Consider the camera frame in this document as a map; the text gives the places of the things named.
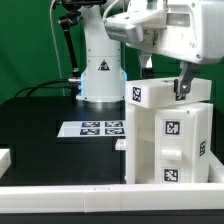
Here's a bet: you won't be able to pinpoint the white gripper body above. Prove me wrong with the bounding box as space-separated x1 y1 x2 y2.
129 0 224 64

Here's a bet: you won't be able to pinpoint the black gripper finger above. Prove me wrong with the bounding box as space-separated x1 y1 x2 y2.
174 61 199 94
139 51 153 69

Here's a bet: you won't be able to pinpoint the white cabinet top block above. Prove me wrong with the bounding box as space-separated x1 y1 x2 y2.
125 77 212 109

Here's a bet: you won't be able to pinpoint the white cabinet door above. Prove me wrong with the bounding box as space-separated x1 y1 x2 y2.
115 139 126 151
155 109 194 184

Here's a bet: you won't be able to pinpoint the white cabinet body box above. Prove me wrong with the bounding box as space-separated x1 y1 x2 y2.
126 102 213 184

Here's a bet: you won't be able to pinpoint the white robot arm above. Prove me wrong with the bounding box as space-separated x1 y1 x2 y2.
78 0 224 103

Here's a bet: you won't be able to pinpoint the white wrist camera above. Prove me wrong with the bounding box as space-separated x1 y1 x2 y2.
104 10 167 44

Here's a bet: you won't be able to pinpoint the white marker base plate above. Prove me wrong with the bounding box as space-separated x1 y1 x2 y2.
58 120 125 137

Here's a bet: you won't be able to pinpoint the black cables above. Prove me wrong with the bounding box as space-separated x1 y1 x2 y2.
13 77 82 98

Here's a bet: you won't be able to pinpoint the white right fence rail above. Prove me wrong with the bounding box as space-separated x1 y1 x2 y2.
208 153 224 183

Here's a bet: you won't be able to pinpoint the white fence rail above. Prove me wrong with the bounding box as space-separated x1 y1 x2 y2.
0 149 11 178
0 183 224 214
208 153 224 183

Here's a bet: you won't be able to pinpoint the white front fence rail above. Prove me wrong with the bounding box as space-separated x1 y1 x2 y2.
0 183 224 214

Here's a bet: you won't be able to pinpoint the white left fence rail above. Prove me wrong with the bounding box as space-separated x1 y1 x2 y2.
0 149 11 178

